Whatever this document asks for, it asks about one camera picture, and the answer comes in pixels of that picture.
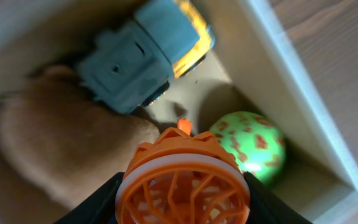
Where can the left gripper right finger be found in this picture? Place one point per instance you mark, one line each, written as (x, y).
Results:
(267, 208)

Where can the yellow grey toy truck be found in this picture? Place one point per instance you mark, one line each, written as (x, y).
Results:
(132, 65)

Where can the green number ball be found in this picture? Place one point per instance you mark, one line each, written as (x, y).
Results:
(257, 145)

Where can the orange round basket toy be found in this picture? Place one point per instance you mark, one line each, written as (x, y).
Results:
(182, 179)

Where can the pink white pig toy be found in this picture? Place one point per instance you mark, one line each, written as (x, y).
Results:
(185, 125)

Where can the brown plush toy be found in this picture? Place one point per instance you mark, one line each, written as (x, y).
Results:
(55, 137)

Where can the white cardboard box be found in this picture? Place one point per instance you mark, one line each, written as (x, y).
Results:
(249, 68)

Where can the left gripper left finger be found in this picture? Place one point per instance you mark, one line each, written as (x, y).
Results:
(98, 208)

